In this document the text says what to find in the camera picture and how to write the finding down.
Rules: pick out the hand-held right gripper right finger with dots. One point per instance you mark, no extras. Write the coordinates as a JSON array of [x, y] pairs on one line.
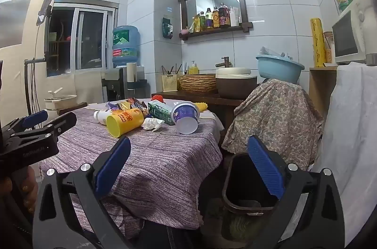
[[265, 162]]

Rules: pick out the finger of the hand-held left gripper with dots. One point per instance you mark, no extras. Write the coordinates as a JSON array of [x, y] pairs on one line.
[[63, 122], [35, 119]]

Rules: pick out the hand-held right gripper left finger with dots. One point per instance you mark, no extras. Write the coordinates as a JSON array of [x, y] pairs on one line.
[[113, 162]]

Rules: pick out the black trash bin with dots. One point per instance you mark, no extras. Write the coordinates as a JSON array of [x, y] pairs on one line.
[[244, 175]]

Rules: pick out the white drink bottle orange label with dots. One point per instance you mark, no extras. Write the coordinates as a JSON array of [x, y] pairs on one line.
[[101, 116]]

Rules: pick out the yellow paper cup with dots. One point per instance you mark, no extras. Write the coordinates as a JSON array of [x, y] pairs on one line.
[[123, 122]]

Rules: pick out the purple plastic bag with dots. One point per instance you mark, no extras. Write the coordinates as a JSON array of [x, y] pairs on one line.
[[112, 104]]

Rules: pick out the white tissue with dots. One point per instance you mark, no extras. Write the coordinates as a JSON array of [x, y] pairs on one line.
[[151, 124]]

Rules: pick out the gold brown snack wrapper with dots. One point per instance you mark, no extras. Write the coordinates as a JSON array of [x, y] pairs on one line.
[[124, 106]]

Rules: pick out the dark blue snack wrapper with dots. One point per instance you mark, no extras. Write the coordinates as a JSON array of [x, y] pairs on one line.
[[137, 103]]

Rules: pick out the green carton box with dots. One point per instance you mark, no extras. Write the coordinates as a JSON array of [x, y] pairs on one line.
[[159, 112]]

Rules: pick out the red foam fruit net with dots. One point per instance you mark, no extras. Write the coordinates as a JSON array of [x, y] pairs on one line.
[[158, 98]]

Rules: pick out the yellow foam fruit net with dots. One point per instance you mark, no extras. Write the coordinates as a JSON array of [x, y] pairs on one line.
[[201, 106]]

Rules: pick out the purple white noodle tub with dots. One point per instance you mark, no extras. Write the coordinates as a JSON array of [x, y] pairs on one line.
[[185, 116]]

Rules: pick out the person's left hand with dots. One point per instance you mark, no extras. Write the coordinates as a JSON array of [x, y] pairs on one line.
[[29, 187]]

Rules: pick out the cream cooking pot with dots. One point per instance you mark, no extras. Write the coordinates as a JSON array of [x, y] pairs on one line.
[[60, 103]]

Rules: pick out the black phone stand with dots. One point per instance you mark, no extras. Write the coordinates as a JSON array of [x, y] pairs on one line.
[[28, 90]]

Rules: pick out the beige cloth cover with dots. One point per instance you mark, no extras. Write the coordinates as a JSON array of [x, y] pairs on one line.
[[88, 88]]

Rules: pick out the floral cloth cover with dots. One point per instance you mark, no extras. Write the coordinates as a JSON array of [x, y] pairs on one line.
[[274, 119]]

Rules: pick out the grey water dispenser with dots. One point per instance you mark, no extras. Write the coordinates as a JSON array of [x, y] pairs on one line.
[[113, 84]]

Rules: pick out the blue grey roll holder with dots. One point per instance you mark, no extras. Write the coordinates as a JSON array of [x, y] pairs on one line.
[[138, 84]]

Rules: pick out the brown white rice cooker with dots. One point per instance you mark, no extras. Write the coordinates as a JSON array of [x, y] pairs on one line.
[[235, 84]]

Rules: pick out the white paper roll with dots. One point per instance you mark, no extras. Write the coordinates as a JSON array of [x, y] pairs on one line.
[[131, 72]]

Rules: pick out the sliding window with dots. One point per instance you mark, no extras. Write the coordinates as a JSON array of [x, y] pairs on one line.
[[88, 37]]

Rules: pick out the white cloth cover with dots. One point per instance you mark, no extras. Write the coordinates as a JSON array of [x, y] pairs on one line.
[[350, 134]]

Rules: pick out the light wooden cabinet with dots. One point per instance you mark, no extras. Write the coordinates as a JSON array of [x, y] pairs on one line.
[[321, 90]]

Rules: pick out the light blue plastic basin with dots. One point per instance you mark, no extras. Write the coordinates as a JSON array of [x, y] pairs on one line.
[[279, 69]]

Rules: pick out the cream chopstick holder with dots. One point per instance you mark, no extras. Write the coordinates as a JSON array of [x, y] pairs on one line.
[[170, 82]]

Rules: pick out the blue water jug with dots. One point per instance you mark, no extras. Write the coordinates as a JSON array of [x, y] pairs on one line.
[[125, 46]]

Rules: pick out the grey metal hood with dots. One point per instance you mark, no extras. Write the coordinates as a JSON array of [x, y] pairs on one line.
[[14, 22]]

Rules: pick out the woven basket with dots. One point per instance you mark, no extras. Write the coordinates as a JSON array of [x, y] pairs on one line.
[[197, 83]]

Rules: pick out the brass faucet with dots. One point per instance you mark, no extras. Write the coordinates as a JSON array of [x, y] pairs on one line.
[[226, 62]]

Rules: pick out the phone on stand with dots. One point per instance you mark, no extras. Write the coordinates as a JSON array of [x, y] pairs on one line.
[[45, 9]]

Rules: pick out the yellow soap pump bottle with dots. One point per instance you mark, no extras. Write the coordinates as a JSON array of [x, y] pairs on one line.
[[193, 69]]

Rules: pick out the glass jar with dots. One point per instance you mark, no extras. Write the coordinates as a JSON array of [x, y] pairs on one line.
[[329, 49]]

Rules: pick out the yellow film roll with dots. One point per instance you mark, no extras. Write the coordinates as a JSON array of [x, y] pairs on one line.
[[318, 43]]

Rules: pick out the white squeeze bottle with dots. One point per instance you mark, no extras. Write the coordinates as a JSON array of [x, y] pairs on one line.
[[234, 18]]

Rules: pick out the white microwave oven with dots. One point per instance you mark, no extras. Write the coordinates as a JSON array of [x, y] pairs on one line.
[[344, 37]]

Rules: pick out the dark soy sauce bottle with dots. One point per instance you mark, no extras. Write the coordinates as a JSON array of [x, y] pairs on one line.
[[225, 18]]

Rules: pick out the small pink bowl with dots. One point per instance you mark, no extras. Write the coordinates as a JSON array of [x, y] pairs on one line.
[[185, 30]]

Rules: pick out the amber sauce bottle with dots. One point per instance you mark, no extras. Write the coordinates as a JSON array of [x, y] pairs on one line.
[[216, 19]]

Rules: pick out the purple label bottle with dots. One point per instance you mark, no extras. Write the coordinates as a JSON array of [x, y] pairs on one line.
[[209, 21]]

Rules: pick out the yellow oil bottle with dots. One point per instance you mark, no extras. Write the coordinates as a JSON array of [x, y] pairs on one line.
[[202, 22]]

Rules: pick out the yellow snack packet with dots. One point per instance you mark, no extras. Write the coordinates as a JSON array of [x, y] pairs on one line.
[[195, 24]]

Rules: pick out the wooden framed mirror shelf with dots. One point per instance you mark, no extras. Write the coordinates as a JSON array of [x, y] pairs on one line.
[[184, 16]]

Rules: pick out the green packet on wall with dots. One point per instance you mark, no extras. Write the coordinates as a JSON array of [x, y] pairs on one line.
[[168, 28]]

